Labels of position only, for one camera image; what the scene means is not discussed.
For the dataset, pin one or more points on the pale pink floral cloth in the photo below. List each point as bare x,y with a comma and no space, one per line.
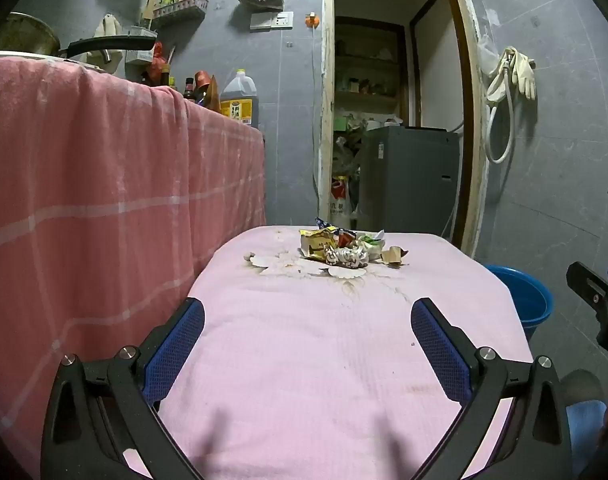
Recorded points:
324,360

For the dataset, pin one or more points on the metal pot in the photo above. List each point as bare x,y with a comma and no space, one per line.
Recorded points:
18,35

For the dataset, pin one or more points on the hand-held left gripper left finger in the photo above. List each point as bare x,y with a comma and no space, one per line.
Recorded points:
176,350

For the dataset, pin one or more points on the orange wall hook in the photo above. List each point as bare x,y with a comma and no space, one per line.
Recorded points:
312,20

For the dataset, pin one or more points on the green white wrapper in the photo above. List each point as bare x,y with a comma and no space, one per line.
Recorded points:
371,242

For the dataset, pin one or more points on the white patterned wrapper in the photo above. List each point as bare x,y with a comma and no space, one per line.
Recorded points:
346,257

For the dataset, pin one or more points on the pink checked cloth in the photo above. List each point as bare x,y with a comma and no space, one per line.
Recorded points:
93,210

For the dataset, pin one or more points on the cooking oil jug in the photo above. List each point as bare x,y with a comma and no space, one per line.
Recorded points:
238,102

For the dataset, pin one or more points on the clear hanging plastic bag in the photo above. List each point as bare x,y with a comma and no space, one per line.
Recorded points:
486,55

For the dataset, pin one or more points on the cream hanging rag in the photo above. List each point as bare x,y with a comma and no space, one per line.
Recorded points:
108,27

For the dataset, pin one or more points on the door frame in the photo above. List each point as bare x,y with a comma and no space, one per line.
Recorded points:
326,110

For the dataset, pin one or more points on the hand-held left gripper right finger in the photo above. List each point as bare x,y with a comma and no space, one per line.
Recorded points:
441,355

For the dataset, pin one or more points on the dark sauce bottle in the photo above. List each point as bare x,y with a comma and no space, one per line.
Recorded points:
165,77
189,91

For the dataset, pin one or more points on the green box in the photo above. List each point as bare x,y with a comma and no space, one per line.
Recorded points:
340,125

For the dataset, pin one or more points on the brown paper scrap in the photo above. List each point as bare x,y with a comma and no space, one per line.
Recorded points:
393,256

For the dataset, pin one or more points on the white wall holder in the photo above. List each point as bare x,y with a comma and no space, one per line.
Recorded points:
139,55

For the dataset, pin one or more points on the yellow snack wrapper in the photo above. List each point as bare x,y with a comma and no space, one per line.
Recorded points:
314,245

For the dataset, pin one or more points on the white wall basket with packets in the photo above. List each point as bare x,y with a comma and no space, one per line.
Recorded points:
181,11

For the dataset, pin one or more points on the cream rubber gloves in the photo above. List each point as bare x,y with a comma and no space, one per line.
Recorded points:
524,72

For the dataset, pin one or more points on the wooden shelf unit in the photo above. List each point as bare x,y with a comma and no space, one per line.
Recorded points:
366,60

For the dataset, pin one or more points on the red hanging bag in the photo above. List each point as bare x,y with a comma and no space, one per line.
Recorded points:
159,62

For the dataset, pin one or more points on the blue snack wrapper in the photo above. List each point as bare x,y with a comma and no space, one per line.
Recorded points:
334,226

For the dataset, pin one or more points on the person's blue clothing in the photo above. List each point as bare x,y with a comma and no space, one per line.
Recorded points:
586,430

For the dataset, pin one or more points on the red white sack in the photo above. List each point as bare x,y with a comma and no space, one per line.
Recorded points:
340,200

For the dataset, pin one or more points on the grey washing machine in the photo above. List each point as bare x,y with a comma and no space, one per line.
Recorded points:
409,180

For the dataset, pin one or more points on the wall socket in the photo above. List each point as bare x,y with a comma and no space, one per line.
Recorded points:
271,21

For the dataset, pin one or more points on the blue bucket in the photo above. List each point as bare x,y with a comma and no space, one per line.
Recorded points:
526,295

